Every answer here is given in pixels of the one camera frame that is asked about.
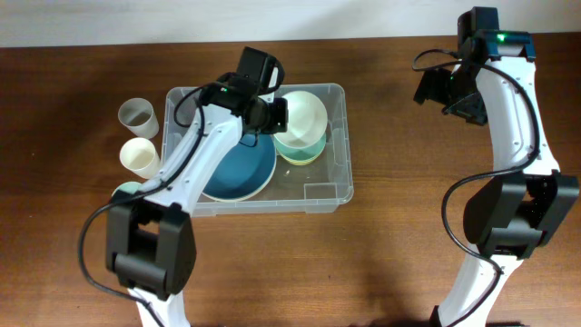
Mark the left black cable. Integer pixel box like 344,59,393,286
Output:
76,58,286,327

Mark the right black cable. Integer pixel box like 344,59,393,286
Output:
410,47,542,327

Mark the grey cup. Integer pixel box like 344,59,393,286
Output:
118,98,159,139

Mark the white bowl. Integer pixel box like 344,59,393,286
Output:
274,91,328,149

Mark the black cable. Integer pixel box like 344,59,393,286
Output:
76,58,286,327
410,47,542,327

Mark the beige plate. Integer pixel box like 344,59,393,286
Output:
202,156,277,203

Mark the blue plate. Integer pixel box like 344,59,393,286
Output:
202,134,277,202

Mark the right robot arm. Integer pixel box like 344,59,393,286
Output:
412,6,580,326

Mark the green bowl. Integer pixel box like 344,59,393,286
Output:
272,134,327,161

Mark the cream cup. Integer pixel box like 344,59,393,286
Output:
119,137,161,179

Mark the yellow bowl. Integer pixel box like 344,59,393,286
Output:
279,153,320,166

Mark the green cup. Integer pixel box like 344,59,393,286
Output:
112,181,142,197

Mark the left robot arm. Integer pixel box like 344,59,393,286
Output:
102,47,288,326

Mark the clear plastic storage bin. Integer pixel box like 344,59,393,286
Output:
161,84,354,217

